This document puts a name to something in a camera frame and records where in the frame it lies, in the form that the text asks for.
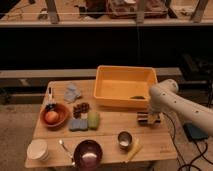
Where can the striped whiteboard eraser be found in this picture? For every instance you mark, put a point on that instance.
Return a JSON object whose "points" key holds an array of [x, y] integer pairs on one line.
{"points": [[142, 118]]}

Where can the green sponge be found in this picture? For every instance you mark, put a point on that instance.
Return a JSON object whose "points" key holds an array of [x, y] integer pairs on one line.
{"points": [[93, 120]]}

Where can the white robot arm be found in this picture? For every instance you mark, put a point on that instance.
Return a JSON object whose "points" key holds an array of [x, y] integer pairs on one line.
{"points": [[164, 95]]}

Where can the blue sponge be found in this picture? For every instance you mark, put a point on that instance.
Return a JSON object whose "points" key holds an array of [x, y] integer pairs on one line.
{"points": [[78, 125]]}

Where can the white marker pen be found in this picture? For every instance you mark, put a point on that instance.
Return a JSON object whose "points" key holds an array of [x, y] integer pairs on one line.
{"points": [[50, 96]]}

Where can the metal spoon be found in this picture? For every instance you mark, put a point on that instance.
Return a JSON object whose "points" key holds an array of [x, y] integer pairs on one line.
{"points": [[61, 142]]}

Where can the bunch of dark grapes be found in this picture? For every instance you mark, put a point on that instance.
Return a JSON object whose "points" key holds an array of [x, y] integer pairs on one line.
{"points": [[80, 108]]}

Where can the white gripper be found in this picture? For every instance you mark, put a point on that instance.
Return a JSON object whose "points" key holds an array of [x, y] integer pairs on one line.
{"points": [[152, 118]]}

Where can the yellow banana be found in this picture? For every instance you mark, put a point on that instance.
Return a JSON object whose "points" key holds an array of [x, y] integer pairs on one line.
{"points": [[134, 150]]}

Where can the yellow plastic bin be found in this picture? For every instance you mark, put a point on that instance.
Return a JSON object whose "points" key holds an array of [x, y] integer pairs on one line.
{"points": [[114, 85]]}

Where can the orange wooden bowl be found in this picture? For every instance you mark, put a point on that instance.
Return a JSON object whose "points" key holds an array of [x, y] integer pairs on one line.
{"points": [[61, 109]]}

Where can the small steel cup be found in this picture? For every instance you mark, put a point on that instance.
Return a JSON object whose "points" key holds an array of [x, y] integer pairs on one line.
{"points": [[124, 140]]}

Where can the green pepper in bin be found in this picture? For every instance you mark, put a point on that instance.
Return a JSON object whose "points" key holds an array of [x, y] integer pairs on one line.
{"points": [[137, 97]]}

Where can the orange fruit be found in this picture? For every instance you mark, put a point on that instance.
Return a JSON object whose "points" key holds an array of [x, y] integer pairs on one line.
{"points": [[51, 117]]}

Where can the crumpled blue cloth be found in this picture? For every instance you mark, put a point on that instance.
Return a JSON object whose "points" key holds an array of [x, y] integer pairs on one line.
{"points": [[72, 93]]}

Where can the dark red bowl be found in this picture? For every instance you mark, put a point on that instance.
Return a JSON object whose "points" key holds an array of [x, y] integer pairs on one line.
{"points": [[87, 155]]}

